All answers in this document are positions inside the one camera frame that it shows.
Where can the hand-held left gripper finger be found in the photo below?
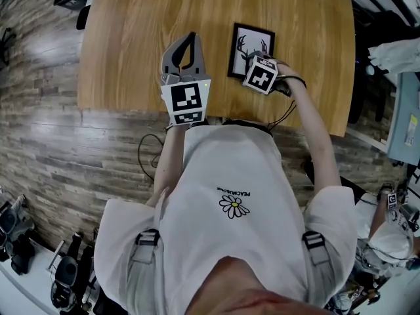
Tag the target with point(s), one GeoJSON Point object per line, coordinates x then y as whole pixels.
{"type": "Point", "coordinates": [168, 57]}
{"type": "Point", "coordinates": [199, 64]}

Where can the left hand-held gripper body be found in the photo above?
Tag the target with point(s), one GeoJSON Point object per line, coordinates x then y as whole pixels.
{"type": "Point", "coordinates": [187, 100]}

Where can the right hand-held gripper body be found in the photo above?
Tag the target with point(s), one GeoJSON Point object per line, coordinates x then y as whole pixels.
{"type": "Point", "coordinates": [260, 75]}

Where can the black framed deer picture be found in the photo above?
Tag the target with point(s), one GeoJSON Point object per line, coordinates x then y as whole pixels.
{"type": "Point", "coordinates": [237, 51]}

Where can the person's right forearm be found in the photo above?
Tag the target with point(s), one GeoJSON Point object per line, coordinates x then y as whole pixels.
{"type": "Point", "coordinates": [315, 133]}

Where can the person's left forearm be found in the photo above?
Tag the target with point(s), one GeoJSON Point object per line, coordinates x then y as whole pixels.
{"type": "Point", "coordinates": [170, 162]}

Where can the wooden table top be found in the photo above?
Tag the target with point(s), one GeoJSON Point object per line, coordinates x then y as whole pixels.
{"type": "Point", "coordinates": [131, 61]}

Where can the white flower print t-shirt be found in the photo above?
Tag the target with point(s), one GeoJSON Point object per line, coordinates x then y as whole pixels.
{"type": "Point", "coordinates": [223, 241]}

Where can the grey table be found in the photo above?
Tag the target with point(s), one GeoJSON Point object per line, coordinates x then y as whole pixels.
{"type": "Point", "coordinates": [405, 117]}

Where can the black office chair base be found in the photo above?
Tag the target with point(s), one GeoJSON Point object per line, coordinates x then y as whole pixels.
{"type": "Point", "coordinates": [6, 43]}

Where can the person's face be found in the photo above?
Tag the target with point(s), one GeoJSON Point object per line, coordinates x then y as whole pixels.
{"type": "Point", "coordinates": [256, 294]}

